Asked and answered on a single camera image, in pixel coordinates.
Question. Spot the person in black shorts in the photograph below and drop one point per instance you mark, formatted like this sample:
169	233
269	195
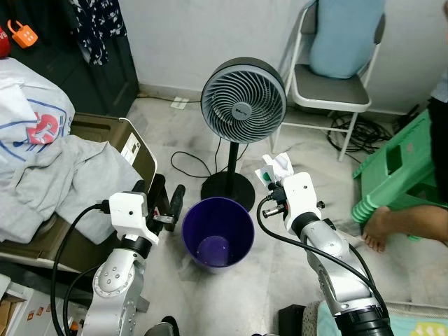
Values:
413	220

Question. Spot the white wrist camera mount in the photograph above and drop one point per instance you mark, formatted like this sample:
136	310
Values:
129	210
302	199

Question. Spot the green plastic stool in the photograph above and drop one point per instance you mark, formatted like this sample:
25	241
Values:
399	168

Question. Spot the white printed shirt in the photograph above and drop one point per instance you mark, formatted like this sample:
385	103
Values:
28	105

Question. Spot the white printed carton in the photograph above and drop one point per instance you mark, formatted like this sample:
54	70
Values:
21	308

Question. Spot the purple waste bin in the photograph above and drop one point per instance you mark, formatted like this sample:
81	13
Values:
217	234

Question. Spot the dark floral garment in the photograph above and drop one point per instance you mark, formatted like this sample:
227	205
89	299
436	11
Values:
98	28

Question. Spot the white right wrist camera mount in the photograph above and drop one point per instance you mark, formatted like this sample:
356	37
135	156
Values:
302	199

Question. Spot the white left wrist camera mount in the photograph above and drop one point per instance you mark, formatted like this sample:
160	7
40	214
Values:
129	210

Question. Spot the orange padlock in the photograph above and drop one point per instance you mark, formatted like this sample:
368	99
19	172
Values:
23	33

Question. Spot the olive brown box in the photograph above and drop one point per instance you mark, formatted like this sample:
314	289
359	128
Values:
94	127

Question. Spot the light blue cushion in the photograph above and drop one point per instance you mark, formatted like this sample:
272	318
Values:
346	35

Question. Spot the white folding chair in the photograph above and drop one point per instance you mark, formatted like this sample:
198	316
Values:
329	91

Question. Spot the white tissue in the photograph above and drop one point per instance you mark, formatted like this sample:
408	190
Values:
276	166

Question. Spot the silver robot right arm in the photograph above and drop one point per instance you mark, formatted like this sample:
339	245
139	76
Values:
343	273

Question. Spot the grey pedestal fan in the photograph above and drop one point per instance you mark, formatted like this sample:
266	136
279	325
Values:
243	101

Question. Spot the black wardrobe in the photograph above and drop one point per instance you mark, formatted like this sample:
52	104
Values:
105	84

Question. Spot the grey sweatshirt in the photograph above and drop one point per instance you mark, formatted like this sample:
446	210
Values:
63	182

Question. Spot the robot left leg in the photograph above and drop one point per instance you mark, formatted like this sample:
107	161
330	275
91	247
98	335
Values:
166	327

